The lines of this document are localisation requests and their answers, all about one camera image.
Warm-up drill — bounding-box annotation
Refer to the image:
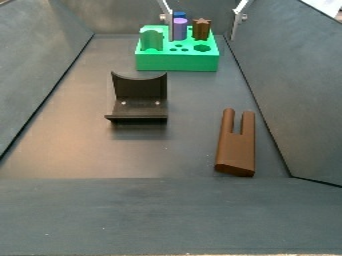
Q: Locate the brown star peg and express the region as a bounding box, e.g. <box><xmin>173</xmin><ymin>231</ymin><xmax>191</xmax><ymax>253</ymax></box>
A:
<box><xmin>193</xmin><ymin>18</ymin><xmax>211</xmax><ymax>41</ymax></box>

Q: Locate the purple cylinder peg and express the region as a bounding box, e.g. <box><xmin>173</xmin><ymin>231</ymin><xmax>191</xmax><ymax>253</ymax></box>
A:
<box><xmin>174</xmin><ymin>18</ymin><xmax>187</xmax><ymax>41</ymax></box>

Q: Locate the green shape-sorter base block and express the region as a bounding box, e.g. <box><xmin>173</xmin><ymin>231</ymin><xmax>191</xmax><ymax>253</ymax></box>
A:
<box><xmin>135</xmin><ymin>25</ymin><xmax>219</xmax><ymax>72</ymax></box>

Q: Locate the blue cylinder peg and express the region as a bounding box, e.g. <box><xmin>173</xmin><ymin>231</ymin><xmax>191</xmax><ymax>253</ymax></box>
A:
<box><xmin>174</xmin><ymin>11</ymin><xmax>186</xmax><ymax>18</ymax></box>

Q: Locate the brown two-pronged square-circle object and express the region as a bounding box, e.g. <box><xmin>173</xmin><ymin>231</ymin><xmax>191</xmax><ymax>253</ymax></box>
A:
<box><xmin>215</xmin><ymin>108</ymin><xmax>255</xmax><ymax>177</ymax></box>

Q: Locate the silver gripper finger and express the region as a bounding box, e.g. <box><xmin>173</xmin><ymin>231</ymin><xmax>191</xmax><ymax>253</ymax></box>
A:
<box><xmin>230</xmin><ymin>0</ymin><xmax>250</xmax><ymax>40</ymax></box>
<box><xmin>157</xmin><ymin>0</ymin><xmax>174</xmax><ymax>41</ymax></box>

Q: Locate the black curved fixture stand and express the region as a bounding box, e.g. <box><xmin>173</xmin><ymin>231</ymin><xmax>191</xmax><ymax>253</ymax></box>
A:
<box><xmin>104</xmin><ymin>72</ymin><xmax>169</xmax><ymax>122</ymax></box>

